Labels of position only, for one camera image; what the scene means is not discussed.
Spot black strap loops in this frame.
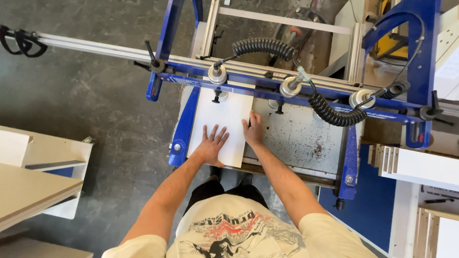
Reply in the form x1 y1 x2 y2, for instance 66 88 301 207
0 24 48 58

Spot white work table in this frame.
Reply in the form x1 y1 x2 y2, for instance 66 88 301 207
388 178 459 258

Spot rusty grey metal machine table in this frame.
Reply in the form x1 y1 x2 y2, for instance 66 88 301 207
244 97 365 180

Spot beige board stack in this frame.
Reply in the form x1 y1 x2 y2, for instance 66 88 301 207
0 163 84 233

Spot white drilled boards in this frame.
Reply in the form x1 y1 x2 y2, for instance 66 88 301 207
433 4 459 102

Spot long aluminium fence rail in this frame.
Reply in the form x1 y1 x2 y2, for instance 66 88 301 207
35 32 363 89

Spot white rectangular board panel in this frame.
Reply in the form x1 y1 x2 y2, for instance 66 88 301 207
186 80 256 168

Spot black shorts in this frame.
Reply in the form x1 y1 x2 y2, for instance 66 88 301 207
184 178 269 216

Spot person's right hand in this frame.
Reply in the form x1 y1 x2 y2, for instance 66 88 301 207
241 110 265 147

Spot grey electric motor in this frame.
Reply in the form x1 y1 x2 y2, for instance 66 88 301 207
273 6 329 55

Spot cream printed t-shirt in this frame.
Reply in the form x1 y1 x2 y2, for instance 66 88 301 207
102 193 378 258

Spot blue drilling machine frame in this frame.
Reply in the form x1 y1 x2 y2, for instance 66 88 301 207
146 0 442 201

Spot silver pneumatic clamp cylinder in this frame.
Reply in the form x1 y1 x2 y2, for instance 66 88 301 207
279 75 303 98
208 64 228 86
349 89 377 110

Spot stack of white grooved panels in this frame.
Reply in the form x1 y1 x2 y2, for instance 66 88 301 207
367 143 459 193

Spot upright white panels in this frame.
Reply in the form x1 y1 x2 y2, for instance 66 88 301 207
412 207 459 258

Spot person's left hand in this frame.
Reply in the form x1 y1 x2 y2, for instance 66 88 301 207
195 124 230 168

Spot black clamping lever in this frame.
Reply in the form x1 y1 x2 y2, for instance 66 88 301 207
134 40 166 75
419 90 455 127

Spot black clamp foot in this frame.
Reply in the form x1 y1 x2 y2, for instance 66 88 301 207
211 89 229 105
268 99 286 115

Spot black coiled air hose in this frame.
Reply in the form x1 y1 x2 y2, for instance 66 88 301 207
214 37 299 69
373 80 411 100
308 81 373 127

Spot yellow machine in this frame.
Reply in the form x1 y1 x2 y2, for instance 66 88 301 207
374 0 410 60

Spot white cabinet carcass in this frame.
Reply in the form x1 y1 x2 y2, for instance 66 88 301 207
0 125 95 220

